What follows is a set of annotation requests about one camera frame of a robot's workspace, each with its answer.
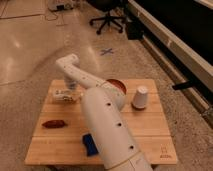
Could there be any white paper cup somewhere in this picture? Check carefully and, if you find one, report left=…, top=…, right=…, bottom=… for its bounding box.
left=132, top=86, right=148, bottom=109

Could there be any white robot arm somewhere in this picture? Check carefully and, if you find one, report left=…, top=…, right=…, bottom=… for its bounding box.
left=55, top=54, right=153, bottom=171

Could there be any clear plastic bottle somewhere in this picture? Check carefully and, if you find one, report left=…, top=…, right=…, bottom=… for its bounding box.
left=52, top=89, right=80, bottom=103

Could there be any wooden table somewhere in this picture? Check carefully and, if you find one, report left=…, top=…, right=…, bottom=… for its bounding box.
left=25, top=79, right=177, bottom=166

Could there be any black office chair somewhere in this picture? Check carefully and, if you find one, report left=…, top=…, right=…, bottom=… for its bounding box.
left=86, top=0, right=125, bottom=35

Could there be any blue sponge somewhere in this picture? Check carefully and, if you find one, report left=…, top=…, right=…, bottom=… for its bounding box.
left=82, top=134, right=98, bottom=156

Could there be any orange ceramic bowl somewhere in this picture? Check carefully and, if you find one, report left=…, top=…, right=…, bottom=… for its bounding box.
left=106, top=79, right=127, bottom=94

